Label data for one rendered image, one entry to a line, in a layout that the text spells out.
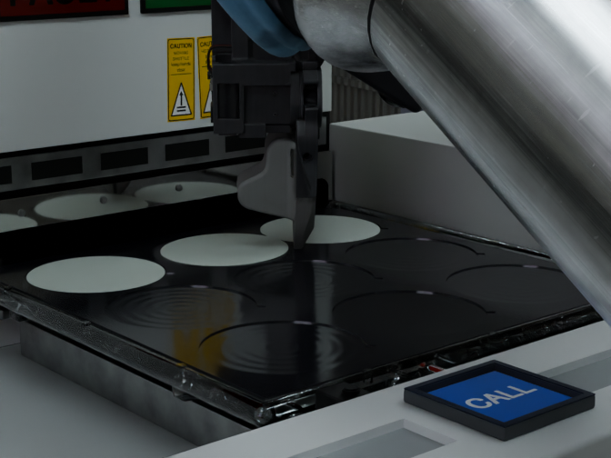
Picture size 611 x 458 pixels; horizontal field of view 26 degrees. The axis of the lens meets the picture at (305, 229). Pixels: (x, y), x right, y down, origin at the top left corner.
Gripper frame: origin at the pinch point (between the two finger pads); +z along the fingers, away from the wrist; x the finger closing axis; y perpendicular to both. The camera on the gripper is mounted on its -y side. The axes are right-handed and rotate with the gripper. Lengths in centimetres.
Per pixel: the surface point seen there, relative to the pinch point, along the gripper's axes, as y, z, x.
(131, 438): 12.9, 8.6, 18.8
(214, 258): 7.3, 1.1, 3.0
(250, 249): 4.5, 1.1, 0.6
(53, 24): 19.4, -15.8, -4.7
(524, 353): -7.1, -6.2, 43.3
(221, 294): 6.8, 0.9, 12.4
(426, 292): -7.5, 0.9, 12.8
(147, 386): 11.9, 6.1, 15.9
